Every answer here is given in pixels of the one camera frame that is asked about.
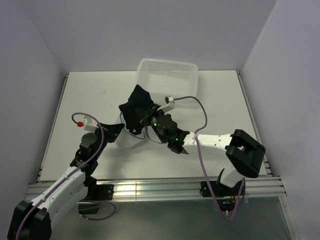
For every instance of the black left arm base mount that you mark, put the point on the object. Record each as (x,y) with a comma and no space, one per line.
(100,192)

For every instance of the white perforated plastic basket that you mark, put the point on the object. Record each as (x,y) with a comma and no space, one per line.
(167,78)

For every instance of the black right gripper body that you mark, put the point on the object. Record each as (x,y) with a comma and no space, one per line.
(153,123)

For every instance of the black bra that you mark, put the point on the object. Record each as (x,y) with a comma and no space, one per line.
(138,98)

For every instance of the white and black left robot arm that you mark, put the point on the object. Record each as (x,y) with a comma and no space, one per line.
(36,220)

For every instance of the aluminium extrusion rail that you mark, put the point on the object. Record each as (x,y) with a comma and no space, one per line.
(184,189)

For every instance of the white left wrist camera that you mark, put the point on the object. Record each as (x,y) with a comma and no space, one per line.
(88,124)

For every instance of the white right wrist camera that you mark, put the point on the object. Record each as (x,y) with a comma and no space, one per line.
(169,104)

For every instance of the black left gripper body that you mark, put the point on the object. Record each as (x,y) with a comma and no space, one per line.
(99,141)

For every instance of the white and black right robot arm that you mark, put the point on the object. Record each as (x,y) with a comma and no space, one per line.
(245,154)

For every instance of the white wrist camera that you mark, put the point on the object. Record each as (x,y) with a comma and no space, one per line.
(88,124)
(169,104)

